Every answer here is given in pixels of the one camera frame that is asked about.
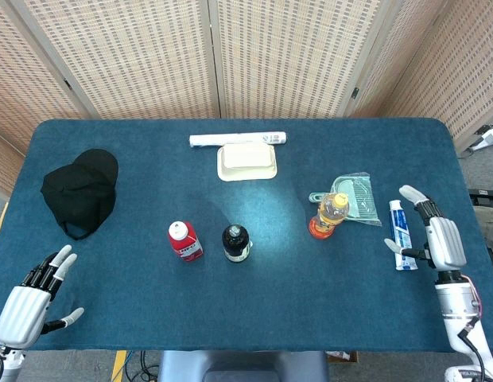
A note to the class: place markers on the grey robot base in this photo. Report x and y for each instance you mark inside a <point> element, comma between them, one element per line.
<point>242,366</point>

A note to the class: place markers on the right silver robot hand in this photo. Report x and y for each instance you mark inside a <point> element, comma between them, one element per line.
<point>445,242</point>

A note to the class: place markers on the woven folding screen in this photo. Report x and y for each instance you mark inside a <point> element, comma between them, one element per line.
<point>131,59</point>

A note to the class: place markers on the dark tea bottle black cap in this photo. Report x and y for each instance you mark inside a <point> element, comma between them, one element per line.
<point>235,242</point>

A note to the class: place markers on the green dustpan set in bag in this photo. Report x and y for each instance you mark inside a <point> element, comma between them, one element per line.
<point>362,195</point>

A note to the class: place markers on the blue table cloth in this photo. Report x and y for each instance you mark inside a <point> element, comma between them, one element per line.
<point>270,310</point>

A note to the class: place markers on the orange drink bottle yellow cap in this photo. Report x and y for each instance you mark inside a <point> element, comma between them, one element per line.
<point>330,215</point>

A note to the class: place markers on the beige food container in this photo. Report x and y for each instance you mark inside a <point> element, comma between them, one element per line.
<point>246,163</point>

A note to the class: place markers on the red NFC juice bottle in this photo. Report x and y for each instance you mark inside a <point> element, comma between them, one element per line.
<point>187,244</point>

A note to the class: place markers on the black baseball cap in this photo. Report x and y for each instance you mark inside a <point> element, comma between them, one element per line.
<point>79,195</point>

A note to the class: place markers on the white rolled bag pack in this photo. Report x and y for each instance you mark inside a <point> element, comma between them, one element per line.
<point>230,139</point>

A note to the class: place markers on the white floor device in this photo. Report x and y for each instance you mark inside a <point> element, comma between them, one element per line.
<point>489,139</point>

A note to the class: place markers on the olive fabric bundle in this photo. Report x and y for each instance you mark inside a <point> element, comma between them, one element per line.
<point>491,223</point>

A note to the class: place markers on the white blue toothpaste tube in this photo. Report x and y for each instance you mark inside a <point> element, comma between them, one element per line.
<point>399,223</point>

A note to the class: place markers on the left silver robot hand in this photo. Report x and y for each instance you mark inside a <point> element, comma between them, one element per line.
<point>24,314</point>

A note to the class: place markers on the black floor bar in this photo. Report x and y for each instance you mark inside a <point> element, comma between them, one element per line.
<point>485,194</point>

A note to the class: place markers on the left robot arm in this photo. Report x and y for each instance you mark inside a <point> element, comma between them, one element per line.
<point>8,364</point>

